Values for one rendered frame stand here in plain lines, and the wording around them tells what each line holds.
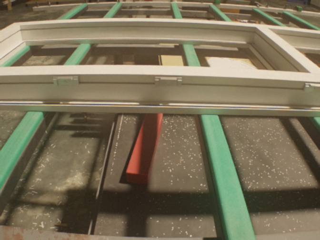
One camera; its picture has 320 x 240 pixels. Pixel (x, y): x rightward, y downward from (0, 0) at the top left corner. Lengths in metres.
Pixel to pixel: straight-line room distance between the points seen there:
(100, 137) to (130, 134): 0.97
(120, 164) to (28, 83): 0.38
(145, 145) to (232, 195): 0.46
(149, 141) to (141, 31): 0.36
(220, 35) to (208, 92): 0.43
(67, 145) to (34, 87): 1.32
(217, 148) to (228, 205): 0.11
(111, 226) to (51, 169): 1.09
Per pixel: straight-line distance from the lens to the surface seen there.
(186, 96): 0.49
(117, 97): 0.50
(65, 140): 1.89
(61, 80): 0.51
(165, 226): 0.64
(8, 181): 0.43
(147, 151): 0.76
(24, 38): 1.00
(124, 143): 0.85
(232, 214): 0.34
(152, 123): 0.87
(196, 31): 0.88
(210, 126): 0.46
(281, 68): 0.73
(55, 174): 1.65
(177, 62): 1.34
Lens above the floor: 1.13
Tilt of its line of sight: 34 degrees down
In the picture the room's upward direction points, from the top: 1 degrees clockwise
